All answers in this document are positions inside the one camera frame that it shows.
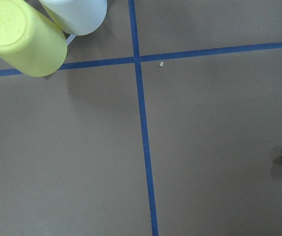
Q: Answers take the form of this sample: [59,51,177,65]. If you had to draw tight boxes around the white upturned cup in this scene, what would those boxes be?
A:
[40,0,108,35]

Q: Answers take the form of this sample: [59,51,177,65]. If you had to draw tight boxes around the yellow upturned cup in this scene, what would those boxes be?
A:
[0,0,67,77]

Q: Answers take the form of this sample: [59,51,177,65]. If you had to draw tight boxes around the white wire cup rack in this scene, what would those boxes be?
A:
[66,34,77,46]

